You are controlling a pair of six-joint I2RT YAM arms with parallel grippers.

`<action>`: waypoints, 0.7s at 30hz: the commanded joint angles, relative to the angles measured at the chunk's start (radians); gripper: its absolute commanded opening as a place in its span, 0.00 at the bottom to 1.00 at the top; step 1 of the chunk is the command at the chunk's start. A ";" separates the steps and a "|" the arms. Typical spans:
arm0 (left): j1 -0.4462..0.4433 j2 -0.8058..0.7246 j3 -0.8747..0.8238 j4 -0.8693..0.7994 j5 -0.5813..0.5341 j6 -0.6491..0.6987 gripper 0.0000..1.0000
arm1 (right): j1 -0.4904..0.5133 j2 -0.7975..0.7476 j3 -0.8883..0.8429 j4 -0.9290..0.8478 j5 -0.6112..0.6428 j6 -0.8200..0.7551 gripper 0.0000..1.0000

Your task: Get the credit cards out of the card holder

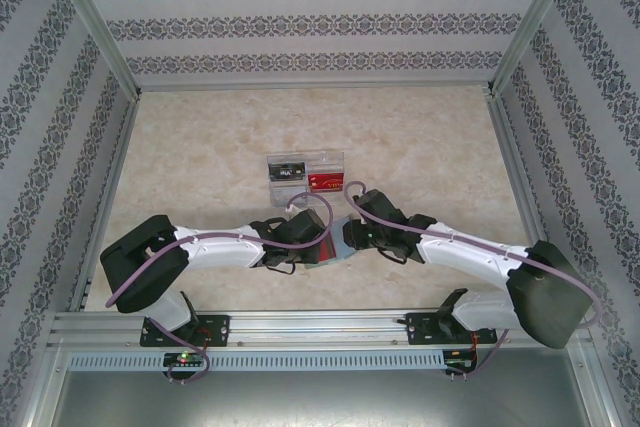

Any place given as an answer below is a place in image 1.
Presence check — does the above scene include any green leather card holder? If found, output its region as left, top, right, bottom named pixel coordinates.
left=303, top=216, right=369, bottom=271

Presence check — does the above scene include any grey black Vip card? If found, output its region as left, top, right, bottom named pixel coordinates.
left=268, top=162, right=308, bottom=182

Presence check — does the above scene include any silver grey card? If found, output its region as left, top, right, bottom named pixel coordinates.
left=272, top=186, right=308, bottom=202

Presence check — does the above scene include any red VIP card gold print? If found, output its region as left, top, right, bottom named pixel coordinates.
left=308, top=172, right=347, bottom=194

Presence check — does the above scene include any clear acrylic card organizer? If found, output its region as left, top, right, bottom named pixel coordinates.
left=266, top=149, right=349, bottom=209

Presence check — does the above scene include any grey metal panel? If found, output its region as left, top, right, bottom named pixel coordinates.
left=49, top=370, right=609, bottom=427

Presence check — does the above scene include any small controller board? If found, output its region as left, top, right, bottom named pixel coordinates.
left=163, top=351, right=207, bottom=371
left=444, top=350, right=479, bottom=373

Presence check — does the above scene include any aluminium mounting rail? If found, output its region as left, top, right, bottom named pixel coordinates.
left=47, top=310, right=594, bottom=348

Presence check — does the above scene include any slotted grey cable duct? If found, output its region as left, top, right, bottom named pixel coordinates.
left=67, top=351, right=449, bottom=372

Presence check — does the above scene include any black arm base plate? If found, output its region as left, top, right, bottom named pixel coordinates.
left=405, top=311, right=499, bottom=347
left=140, top=314, right=232, bottom=348

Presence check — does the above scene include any aluminium side rail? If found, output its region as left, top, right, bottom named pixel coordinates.
left=68, top=89, right=146, bottom=312
left=487, top=89, right=571, bottom=308

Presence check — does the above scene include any aluminium frame post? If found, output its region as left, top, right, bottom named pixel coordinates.
left=41, top=0, right=144, bottom=98
left=485, top=0, right=587, bottom=97

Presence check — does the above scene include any aluminium frame strut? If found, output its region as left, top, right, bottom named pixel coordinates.
left=27, top=342, right=69, bottom=427
left=573, top=342, right=620, bottom=427

